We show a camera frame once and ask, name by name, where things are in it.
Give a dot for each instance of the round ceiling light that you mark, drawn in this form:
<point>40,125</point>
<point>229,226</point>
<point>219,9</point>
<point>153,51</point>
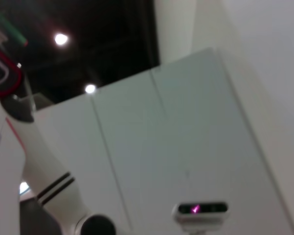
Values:
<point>90,88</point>
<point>60,39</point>

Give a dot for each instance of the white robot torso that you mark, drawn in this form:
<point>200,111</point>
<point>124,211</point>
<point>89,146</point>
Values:
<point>5,183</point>

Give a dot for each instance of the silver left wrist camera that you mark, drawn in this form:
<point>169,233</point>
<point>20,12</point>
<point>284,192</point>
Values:
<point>200,214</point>

